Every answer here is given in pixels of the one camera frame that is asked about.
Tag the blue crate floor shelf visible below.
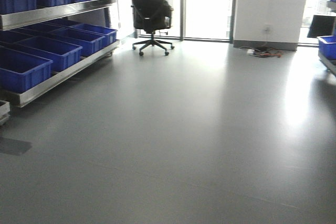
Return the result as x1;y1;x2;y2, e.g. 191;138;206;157
13;36;82;72
1;47;53;93
71;23;117;48
48;28;104;57

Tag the cables and power strip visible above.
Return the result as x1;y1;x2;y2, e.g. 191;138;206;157
238;46;284;59

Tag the black office chair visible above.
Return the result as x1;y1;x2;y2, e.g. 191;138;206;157
131;0;174;56

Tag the blue crate right side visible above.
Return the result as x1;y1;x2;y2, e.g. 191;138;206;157
317;35;335;60

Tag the blue crate front floor shelf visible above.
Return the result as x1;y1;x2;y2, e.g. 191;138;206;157
1;47;53;93

